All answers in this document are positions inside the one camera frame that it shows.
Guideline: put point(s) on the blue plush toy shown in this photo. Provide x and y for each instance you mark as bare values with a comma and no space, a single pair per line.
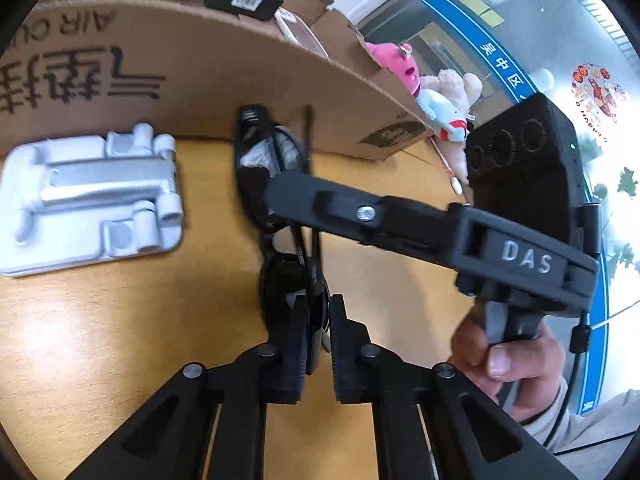
445,110

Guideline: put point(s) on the wooden desktop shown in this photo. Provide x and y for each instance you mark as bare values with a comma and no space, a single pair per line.
150,335

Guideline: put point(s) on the black sunglasses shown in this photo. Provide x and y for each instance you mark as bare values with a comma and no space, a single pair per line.
282,285

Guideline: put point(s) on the colourful window sticker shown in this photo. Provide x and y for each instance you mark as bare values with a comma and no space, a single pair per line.
597,92

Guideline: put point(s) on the pink plush toy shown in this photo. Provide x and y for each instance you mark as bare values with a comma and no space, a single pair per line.
395,62

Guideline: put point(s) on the person's right forearm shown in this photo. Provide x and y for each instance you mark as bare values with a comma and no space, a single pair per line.
590,425

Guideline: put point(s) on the person's right hand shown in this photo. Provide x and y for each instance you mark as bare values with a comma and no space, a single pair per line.
525,375

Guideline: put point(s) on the pink pen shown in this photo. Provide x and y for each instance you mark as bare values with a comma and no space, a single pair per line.
442,157

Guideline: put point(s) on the clear plastic case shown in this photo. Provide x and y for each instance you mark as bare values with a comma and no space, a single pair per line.
300,32

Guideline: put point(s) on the glass partition with blue stripe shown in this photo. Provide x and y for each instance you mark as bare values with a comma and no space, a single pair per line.
550,25

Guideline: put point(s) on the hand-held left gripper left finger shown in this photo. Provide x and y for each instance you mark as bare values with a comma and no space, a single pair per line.
295,355

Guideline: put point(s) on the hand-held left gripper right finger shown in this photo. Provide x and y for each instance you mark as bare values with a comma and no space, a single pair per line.
345,355

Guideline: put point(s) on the brown cardboard box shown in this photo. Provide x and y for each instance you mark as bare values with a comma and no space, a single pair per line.
200,85

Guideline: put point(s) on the cream plush rabbit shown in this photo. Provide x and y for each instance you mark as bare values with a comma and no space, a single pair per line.
450,82

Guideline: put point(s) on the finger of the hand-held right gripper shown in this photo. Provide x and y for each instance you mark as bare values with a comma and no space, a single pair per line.
360,215

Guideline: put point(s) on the white plush toy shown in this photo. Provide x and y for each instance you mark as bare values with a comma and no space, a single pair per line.
452,157

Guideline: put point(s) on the white earbuds case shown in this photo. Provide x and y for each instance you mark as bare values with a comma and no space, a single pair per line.
456,185

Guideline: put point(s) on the silver folding phone stand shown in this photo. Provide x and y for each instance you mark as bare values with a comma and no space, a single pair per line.
90,180

